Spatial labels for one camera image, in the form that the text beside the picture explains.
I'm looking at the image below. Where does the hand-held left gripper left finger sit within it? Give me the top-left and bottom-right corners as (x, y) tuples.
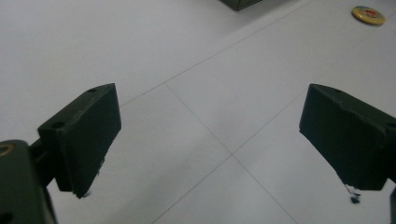
(36, 82), (122, 199)

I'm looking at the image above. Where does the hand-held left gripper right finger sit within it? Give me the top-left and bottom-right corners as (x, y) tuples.
(299, 83), (396, 191)

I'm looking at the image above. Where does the round yellow badge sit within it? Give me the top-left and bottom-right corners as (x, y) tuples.
(351, 5), (387, 26)

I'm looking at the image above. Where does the smoky transparent drawer box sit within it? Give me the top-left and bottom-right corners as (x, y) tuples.
(219, 0), (264, 12)

